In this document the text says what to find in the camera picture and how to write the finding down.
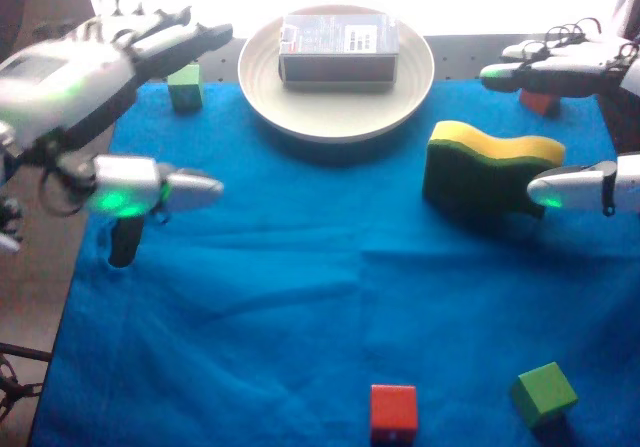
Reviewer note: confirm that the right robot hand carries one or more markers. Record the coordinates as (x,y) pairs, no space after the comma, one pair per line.
(575,69)

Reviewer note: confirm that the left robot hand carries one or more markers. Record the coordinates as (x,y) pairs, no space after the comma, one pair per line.
(60,87)

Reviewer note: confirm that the grey rectangular box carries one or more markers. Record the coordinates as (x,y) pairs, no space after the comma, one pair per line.
(340,62)

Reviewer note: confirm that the yellow and green sponge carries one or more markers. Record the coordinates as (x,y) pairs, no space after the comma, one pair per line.
(475,177)

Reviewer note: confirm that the round cream plate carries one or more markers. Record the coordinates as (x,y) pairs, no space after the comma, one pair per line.
(340,112)

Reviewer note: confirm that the red cube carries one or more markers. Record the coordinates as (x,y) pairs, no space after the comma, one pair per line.
(394,412)
(540,103)

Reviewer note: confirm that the green cube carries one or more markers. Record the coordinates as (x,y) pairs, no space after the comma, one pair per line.
(542,394)
(185,89)

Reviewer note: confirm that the black tripod stand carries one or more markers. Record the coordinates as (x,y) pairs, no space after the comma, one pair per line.
(25,352)

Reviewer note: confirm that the blue table cloth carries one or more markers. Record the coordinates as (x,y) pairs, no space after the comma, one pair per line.
(300,292)

